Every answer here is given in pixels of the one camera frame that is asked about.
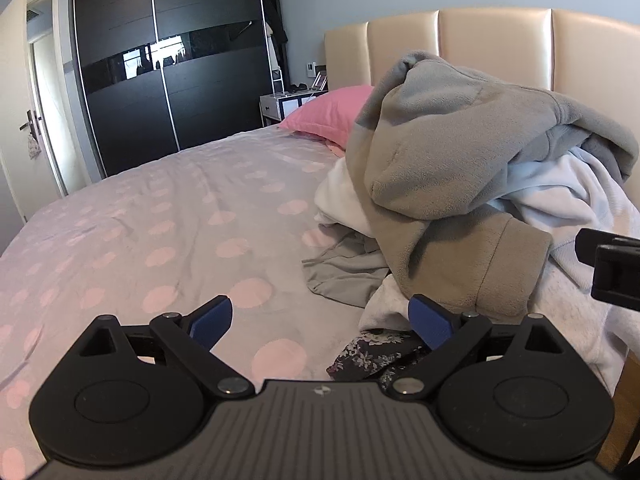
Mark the cream padded headboard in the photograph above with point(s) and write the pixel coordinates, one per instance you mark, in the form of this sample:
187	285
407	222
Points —
495	35

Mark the pale blue hoodie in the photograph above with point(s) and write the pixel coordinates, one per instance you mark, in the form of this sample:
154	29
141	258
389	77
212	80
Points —
550	185

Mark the grey thin garment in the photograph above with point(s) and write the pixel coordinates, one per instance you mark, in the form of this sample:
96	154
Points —
340	270

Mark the white room door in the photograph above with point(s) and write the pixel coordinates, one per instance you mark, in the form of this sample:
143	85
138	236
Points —
15	85

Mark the white nightstand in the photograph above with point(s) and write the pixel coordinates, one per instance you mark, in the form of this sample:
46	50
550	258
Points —
272	107

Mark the patterned door hanger charm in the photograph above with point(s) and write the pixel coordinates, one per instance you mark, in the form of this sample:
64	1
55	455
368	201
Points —
33	146

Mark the small picture frame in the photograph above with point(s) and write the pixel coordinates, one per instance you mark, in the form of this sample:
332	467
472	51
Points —
320	81

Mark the bed with pink-dotted sheet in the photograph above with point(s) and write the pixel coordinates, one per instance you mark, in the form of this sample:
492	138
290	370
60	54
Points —
150	210

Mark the pink pillow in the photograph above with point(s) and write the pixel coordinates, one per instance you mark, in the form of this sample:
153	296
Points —
330	112

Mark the beige fleece jacket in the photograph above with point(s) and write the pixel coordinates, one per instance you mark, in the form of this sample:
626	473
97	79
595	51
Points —
425	160

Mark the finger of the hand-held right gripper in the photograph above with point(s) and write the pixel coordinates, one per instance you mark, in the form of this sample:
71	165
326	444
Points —
585	245
617	275

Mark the dark floral garment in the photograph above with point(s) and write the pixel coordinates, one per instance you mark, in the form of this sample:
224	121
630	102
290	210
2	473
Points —
365	360

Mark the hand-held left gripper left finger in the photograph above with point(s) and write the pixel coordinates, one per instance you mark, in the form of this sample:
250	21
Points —
212	321

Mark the white sweatshirt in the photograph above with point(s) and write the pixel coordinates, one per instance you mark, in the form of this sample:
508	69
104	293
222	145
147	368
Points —
340	195

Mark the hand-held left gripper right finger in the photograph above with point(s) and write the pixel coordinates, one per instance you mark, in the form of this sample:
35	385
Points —
430	325

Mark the cream fuzzy garment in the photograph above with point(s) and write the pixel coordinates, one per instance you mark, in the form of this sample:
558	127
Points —
570	310

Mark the black sliding-door wardrobe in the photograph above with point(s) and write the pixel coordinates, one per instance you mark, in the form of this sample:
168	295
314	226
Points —
150	100

